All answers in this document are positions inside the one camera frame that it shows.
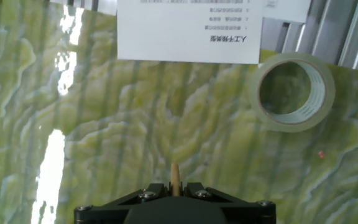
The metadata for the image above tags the short wooden stick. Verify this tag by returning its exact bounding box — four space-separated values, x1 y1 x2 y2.
170 163 181 197

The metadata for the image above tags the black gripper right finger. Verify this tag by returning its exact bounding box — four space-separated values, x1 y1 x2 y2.
181 182 276 224

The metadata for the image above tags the clear packing tape roll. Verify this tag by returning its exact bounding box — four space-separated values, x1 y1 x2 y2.
249 52 336 133

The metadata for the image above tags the green marble pattern mat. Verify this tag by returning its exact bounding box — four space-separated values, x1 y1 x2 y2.
0 0 358 224

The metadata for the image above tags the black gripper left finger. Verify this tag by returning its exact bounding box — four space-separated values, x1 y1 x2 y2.
74 182 170 224

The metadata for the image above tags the paper sheet with table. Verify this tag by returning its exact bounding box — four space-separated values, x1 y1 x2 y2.
261 0 312 24

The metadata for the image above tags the printed instruction paper sheet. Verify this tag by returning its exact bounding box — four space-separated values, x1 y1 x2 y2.
116 0 264 65

